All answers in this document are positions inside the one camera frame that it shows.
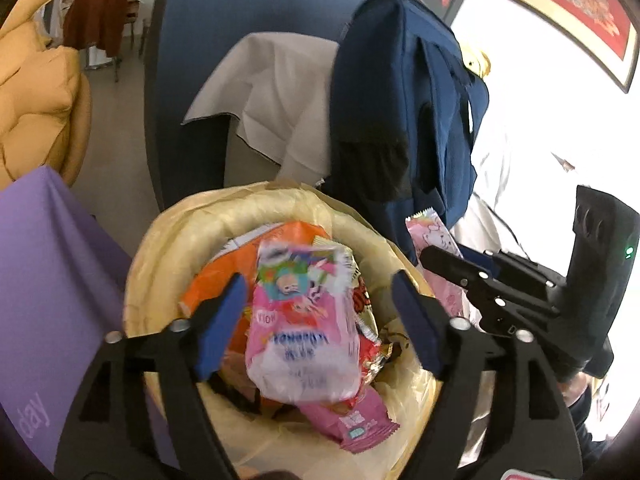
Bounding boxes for bin with yellow bag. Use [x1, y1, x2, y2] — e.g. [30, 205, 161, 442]
[122, 180, 446, 480]

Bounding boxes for red snack wrapper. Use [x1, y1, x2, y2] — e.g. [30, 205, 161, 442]
[350, 270, 385, 376]

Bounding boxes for white sheet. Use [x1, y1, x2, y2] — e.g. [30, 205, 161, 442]
[470, 125, 576, 271]

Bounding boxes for pink yellow snack packet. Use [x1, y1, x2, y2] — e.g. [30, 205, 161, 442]
[300, 390, 401, 455]

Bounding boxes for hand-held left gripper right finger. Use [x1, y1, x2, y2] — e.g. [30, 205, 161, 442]
[391, 269, 585, 480]

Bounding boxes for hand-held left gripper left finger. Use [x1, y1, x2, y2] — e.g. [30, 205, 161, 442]
[55, 272, 249, 480]

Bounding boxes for yellow leather armchair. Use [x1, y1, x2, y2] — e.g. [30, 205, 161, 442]
[0, 0, 93, 191]

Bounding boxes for yellow duck plush toy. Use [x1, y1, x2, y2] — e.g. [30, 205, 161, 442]
[462, 47, 493, 78]

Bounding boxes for blue partition panel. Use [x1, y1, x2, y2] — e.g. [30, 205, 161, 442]
[145, 0, 476, 211]

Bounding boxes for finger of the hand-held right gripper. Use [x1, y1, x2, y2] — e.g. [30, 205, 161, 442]
[462, 251, 556, 286]
[419, 246, 558, 337]

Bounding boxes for grey white cloth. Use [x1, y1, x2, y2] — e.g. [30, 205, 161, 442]
[182, 32, 341, 181]

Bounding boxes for pink cartoon snack packet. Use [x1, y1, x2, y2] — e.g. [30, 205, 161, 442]
[245, 240, 363, 406]

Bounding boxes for red framed picture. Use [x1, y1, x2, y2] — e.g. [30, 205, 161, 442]
[495, 0, 640, 93]

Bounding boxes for pink cartoon strip wrapper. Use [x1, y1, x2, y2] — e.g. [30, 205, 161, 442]
[405, 212, 473, 321]

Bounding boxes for purple printed tablecloth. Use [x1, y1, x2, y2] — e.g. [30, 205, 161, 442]
[0, 166, 176, 473]

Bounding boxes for blue backpack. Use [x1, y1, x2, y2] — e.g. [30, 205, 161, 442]
[330, 0, 491, 266]

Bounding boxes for orange snack bag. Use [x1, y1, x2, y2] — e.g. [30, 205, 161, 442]
[181, 222, 331, 321]

